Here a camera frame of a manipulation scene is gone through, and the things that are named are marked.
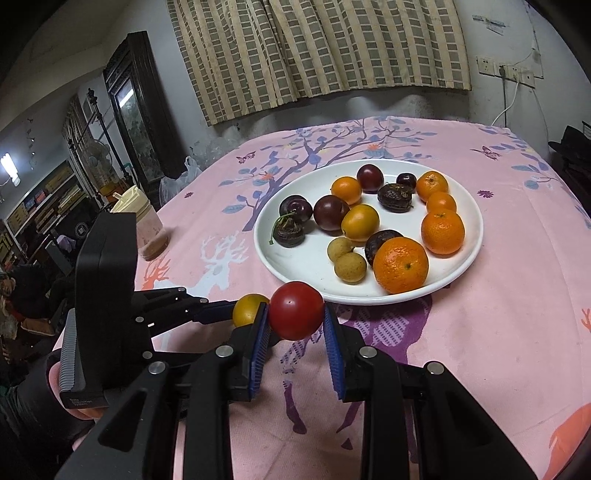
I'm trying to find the red tomato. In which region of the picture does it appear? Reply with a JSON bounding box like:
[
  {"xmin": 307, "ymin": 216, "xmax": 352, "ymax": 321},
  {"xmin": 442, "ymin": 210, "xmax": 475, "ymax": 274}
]
[{"xmin": 268, "ymin": 282, "xmax": 325, "ymax": 341}]

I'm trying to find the dark water chestnut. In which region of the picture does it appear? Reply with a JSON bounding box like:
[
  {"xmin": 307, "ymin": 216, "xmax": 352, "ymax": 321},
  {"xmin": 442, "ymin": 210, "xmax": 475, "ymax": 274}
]
[
  {"xmin": 364, "ymin": 229, "xmax": 403, "ymax": 267},
  {"xmin": 270, "ymin": 215, "xmax": 305, "ymax": 248},
  {"xmin": 378, "ymin": 183, "xmax": 413, "ymax": 213}
]

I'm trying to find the clear plastic bag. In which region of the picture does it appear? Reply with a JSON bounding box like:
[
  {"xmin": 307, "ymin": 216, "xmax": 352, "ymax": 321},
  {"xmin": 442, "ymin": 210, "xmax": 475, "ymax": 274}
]
[{"xmin": 159, "ymin": 156, "xmax": 204, "ymax": 205}]

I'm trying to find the tan longan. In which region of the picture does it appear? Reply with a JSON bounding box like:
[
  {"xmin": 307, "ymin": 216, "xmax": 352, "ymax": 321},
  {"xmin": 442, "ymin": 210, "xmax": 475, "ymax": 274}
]
[
  {"xmin": 334, "ymin": 252, "xmax": 368, "ymax": 282},
  {"xmin": 327, "ymin": 237, "xmax": 355, "ymax": 263}
]

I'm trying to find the yellow plum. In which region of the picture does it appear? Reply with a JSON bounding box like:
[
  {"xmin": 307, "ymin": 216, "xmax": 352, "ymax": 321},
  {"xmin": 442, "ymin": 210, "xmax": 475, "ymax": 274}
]
[
  {"xmin": 341, "ymin": 204, "xmax": 380, "ymax": 243},
  {"xmin": 232, "ymin": 294, "xmax": 270, "ymax": 328}
]

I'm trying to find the dark wooden framed cabinet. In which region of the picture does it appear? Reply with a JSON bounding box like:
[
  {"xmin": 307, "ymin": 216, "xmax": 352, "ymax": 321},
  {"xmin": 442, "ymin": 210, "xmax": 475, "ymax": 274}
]
[{"xmin": 102, "ymin": 31, "xmax": 186, "ymax": 185}]

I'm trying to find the pink printed tablecloth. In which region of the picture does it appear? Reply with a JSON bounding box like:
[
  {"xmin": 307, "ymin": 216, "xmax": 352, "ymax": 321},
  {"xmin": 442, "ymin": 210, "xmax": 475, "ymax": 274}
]
[{"xmin": 134, "ymin": 115, "xmax": 591, "ymax": 480}]

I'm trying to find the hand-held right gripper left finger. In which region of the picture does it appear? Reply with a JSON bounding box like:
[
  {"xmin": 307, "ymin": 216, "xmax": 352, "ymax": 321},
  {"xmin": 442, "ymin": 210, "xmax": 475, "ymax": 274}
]
[{"xmin": 55, "ymin": 302, "xmax": 271, "ymax": 480}]

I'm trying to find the white oval plate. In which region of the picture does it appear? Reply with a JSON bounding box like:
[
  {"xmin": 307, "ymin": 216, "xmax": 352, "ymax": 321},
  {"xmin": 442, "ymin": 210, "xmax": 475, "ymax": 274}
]
[{"xmin": 253, "ymin": 159, "xmax": 485, "ymax": 306}]

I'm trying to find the large mandarin orange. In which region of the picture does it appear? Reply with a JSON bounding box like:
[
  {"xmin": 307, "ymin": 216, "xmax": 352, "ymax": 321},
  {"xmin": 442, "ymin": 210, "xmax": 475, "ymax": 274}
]
[
  {"xmin": 420, "ymin": 209, "xmax": 465, "ymax": 256},
  {"xmin": 373, "ymin": 237, "xmax": 430, "ymax": 295}
]

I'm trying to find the white power cable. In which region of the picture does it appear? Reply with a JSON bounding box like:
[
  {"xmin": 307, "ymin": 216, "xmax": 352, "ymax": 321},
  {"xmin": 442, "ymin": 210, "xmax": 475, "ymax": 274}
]
[{"xmin": 491, "ymin": 69, "xmax": 517, "ymax": 126}]

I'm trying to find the shelf with boxes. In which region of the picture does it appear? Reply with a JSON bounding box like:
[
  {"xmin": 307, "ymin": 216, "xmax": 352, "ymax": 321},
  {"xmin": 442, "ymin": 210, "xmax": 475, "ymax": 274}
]
[{"xmin": 0, "ymin": 159, "xmax": 89, "ymax": 259}]

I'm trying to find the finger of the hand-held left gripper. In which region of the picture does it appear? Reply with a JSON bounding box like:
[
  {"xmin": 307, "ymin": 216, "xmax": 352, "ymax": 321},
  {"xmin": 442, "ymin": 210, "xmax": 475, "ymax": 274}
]
[
  {"xmin": 133, "ymin": 286, "xmax": 239, "ymax": 340},
  {"xmin": 151, "ymin": 350, "xmax": 205, "ymax": 366}
]

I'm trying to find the beige checked curtain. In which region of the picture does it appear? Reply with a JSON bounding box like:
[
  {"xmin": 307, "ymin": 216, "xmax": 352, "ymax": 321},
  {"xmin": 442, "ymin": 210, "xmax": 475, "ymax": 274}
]
[{"xmin": 166, "ymin": 0, "xmax": 472, "ymax": 127}]

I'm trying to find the plastic jar beige lid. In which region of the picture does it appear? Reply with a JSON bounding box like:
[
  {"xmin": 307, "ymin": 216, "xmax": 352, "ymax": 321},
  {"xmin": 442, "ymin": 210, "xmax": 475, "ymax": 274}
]
[{"xmin": 112, "ymin": 187, "xmax": 163, "ymax": 261}]

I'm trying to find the standing electric fan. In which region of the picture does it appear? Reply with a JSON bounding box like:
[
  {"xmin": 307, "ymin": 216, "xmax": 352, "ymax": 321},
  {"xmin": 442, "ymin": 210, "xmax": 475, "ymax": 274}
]
[{"xmin": 85, "ymin": 141, "xmax": 112, "ymax": 172}]

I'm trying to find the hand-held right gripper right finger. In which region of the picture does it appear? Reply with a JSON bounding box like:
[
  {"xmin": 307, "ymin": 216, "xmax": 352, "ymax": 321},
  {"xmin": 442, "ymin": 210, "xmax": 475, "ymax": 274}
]
[{"xmin": 323, "ymin": 305, "xmax": 539, "ymax": 480}]

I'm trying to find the white light bulb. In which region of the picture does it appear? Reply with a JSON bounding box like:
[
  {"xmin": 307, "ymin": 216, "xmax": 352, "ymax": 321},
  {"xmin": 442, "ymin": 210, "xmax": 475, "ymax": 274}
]
[{"xmin": 0, "ymin": 152, "xmax": 22, "ymax": 184}]

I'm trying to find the person's left forearm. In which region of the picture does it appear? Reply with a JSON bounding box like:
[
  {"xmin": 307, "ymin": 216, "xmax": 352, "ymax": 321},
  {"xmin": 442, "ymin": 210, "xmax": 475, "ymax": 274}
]
[{"xmin": 0, "ymin": 354, "xmax": 95, "ymax": 480}]

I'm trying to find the person's left hand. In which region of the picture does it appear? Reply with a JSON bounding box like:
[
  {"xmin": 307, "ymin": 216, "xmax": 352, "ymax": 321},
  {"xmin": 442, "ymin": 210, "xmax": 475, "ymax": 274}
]
[{"xmin": 45, "ymin": 350, "xmax": 100, "ymax": 421}]

